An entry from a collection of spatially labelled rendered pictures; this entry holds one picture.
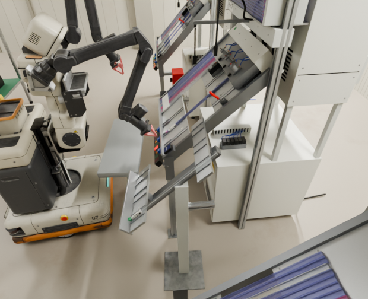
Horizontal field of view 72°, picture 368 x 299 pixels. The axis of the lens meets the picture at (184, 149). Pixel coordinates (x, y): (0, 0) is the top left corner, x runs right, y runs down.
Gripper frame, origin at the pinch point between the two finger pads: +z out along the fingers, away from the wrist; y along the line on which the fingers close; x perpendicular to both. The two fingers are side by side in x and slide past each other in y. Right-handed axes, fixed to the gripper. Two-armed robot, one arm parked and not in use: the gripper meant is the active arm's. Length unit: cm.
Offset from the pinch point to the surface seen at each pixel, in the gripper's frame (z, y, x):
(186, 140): 3.6, -21.1, -20.1
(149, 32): 26, 382, 37
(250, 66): -2, -16, -67
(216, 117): 4.6, -21.0, -40.1
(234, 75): -2, -12, -59
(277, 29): -12, -24, -83
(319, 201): 140, -8, -44
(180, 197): 5, -53, -10
